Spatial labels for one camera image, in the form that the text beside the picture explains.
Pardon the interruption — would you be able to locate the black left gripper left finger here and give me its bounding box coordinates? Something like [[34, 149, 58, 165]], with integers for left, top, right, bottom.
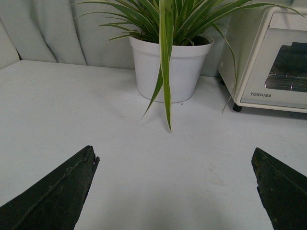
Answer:
[[0, 146, 100, 230]]

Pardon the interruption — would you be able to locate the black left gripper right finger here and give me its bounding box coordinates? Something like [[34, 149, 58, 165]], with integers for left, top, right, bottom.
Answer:
[[251, 148, 307, 230]]

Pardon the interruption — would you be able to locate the white Toshiba toaster oven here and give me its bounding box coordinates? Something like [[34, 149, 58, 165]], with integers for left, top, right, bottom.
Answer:
[[218, 5, 307, 113]]

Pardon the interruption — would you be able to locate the white plastic flower pot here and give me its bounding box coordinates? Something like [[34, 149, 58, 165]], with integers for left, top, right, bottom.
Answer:
[[129, 36, 214, 103]]

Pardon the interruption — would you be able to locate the pale grey curtain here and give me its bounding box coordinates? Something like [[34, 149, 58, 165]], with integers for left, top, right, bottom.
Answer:
[[0, 0, 307, 78]]

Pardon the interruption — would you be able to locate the green striped spider plant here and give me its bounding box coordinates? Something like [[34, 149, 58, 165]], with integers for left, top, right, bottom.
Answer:
[[86, 0, 294, 126]]

